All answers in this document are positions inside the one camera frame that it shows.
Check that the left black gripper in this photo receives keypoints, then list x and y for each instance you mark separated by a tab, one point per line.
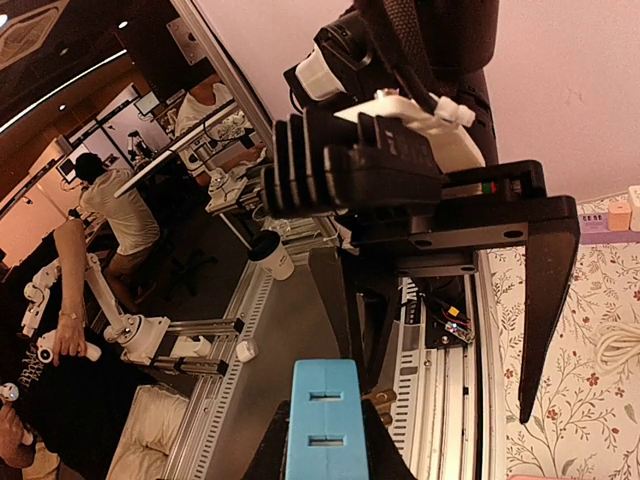
484	208

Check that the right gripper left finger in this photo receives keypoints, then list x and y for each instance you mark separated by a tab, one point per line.
269	460

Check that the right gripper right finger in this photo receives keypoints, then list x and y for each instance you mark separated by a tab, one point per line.
384	459

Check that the blue plug adapter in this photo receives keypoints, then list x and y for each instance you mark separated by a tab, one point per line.
326	438

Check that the purple power strip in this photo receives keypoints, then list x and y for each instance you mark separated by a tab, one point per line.
594	231

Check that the salmon small cube adapter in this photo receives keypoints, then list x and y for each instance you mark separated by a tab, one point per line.
619	216

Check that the white tiger plug adapter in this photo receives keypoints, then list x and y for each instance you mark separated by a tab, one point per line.
633	198

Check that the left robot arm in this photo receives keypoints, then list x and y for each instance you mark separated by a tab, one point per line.
421	50

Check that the operator forearm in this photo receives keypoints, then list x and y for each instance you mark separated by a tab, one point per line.
71	248

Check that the operator hand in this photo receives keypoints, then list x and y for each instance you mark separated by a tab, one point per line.
69	339

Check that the white paper cup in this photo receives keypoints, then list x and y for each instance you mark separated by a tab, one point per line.
268	252

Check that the floral table mat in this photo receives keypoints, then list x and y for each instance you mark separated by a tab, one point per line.
585	422

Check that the seated person white shirt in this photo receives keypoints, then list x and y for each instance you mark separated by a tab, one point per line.
130	219

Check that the aluminium front rail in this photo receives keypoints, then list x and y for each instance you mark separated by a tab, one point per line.
276	399

